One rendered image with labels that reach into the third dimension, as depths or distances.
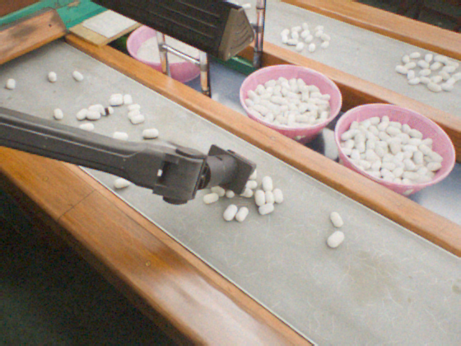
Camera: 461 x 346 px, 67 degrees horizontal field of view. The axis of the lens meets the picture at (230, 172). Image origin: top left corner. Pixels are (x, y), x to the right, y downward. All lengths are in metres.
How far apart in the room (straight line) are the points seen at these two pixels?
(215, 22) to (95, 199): 0.42
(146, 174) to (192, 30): 0.24
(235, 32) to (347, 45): 0.74
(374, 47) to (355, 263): 0.78
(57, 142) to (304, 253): 0.46
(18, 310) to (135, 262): 1.00
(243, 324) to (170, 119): 0.54
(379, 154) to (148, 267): 0.58
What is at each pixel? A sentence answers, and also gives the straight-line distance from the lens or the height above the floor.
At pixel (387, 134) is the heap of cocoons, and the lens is 0.95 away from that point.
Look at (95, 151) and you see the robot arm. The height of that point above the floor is 0.98.
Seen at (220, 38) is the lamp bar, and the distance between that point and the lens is 0.57.
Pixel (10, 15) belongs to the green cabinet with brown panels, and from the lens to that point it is 1.24.
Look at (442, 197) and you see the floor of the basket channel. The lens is 0.97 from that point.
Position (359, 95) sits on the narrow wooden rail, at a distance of 1.04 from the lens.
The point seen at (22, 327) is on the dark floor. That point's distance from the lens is 1.60.
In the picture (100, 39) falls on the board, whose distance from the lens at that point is 1.23.
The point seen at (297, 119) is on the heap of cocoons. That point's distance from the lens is 0.94.
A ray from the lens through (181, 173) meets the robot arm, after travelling 0.54.
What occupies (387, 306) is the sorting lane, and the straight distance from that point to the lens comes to 0.70.
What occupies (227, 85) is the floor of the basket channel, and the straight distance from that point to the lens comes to 1.14.
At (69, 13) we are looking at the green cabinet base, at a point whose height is 0.81.
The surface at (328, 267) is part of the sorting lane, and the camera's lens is 0.69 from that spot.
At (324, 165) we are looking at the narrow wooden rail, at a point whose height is 0.76.
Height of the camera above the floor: 1.35
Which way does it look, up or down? 50 degrees down
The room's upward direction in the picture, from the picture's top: straight up
